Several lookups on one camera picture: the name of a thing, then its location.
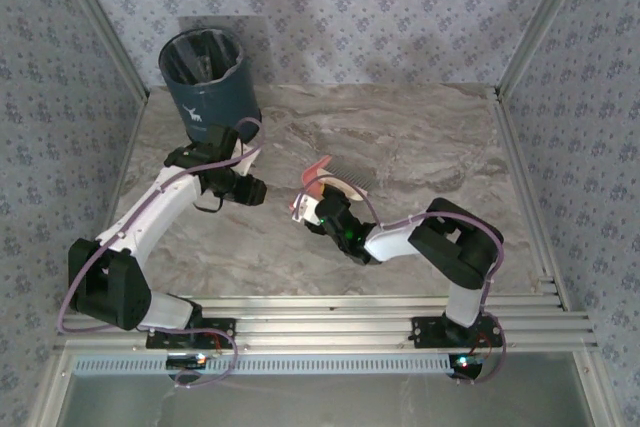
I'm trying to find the cream hand brush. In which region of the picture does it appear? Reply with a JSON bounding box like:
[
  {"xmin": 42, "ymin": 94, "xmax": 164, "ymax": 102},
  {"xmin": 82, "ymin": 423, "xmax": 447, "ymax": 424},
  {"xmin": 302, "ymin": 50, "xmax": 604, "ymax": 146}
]
[{"xmin": 317, "ymin": 159, "xmax": 375, "ymax": 201}]

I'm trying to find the pink plastic dustpan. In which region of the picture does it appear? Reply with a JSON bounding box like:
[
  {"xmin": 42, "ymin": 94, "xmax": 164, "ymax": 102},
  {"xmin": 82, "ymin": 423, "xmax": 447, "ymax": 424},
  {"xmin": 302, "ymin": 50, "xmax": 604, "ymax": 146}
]
[{"xmin": 301, "ymin": 156, "xmax": 331, "ymax": 198}]

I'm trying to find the dark blue deer trash bin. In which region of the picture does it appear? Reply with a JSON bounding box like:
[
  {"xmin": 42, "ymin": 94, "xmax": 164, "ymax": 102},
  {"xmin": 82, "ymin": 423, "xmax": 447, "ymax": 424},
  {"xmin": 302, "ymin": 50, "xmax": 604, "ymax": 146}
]
[{"xmin": 158, "ymin": 28, "xmax": 263, "ymax": 152}]

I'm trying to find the clear plastic bin liner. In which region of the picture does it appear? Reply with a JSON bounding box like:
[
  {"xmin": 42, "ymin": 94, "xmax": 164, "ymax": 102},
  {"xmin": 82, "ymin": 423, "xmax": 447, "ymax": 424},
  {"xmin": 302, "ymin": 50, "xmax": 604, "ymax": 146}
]
[{"xmin": 159, "ymin": 29, "xmax": 245, "ymax": 86}]

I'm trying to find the grey sheet metal panel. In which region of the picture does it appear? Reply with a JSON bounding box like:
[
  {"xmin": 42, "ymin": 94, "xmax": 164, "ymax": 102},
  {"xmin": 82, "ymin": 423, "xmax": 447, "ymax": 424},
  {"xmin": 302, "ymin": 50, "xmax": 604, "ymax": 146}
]
[{"xmin": 52, "ymin": 371, "xmax": 601, "ymax": 427}]

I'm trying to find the small controller board with LEDs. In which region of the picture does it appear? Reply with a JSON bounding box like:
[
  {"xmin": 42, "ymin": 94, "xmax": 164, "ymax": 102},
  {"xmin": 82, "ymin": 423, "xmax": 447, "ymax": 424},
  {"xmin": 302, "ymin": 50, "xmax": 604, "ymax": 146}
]
[
  {"xmin": 166, "ymin": 352, "xmax": 209, "ymax": 370},
  {"xmin": 448, "ymin": 352, "xmax": 487, "ymax": 382}
]

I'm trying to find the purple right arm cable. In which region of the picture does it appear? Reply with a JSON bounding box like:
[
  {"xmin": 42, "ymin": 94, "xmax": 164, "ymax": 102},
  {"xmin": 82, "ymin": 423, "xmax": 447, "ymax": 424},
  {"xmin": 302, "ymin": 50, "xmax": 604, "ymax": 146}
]
[{"xmin": 291, "ymin": 185, "xmax": 507, "ymax": 387}]

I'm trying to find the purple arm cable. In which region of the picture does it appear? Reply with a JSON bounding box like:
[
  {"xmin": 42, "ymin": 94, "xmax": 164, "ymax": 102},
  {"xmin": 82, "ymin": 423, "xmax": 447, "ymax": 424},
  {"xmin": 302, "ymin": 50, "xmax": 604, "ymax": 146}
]
[
  {"xmin": 58, "ymin": 116, "xmax": 265, "ymax": 389},
  {"xmin": 291, "ymin": 185, "xmax": 507, "ymax": 387}
]

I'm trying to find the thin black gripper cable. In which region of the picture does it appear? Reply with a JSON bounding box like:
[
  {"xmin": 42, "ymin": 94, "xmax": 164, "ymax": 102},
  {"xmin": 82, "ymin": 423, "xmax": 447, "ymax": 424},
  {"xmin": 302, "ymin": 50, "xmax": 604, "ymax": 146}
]
[{"xmin": 193, "ymin": 192, "xmax": 222, "ymax": 213}]

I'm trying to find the aluminium extrusion rail bed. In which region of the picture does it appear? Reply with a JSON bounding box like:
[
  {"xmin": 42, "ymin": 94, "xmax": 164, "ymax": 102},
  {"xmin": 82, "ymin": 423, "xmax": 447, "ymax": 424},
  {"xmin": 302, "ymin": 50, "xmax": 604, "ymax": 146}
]
[{"xmin": 53, "ymin": 295, "xmax": 600, "ymax": 354}]

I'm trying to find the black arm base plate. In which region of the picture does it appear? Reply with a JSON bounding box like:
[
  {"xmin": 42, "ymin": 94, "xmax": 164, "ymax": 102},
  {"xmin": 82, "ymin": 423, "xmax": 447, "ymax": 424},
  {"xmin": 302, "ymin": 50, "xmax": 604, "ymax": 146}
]
[
  {"xmin": 145, "ymin": 316, "xmax": 237, "ymax": 351},
  {"xmin": 410, "ymin": 315, "xmax": 503, "ymax": 350}
]

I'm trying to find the grey slotted cable duct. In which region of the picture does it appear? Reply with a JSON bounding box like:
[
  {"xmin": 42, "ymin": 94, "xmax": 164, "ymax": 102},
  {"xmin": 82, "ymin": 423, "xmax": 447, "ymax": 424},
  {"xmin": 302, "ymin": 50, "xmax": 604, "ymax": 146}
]
[{"xmin": 73, "ymin": 352, "xmax": 454, "ymax": 377}]

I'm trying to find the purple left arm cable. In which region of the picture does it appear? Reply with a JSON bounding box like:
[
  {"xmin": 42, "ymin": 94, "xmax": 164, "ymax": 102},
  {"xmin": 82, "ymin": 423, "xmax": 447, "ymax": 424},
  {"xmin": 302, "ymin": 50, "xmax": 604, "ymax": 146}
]
[{"xmin": 58, "ymin": 116, "xmax": 265, "ymax": 389}]

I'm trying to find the aluminium frame post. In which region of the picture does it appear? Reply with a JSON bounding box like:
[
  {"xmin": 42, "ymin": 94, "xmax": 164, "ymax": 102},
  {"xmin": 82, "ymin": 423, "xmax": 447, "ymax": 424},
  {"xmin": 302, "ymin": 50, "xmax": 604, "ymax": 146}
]
[
  {"xmin": 49, "ymin": 0, "xmax": 150, "ymax": 101},
  {"xmin": 496, "ymin": 0, "xmax": 597, "ymax": 101}
]

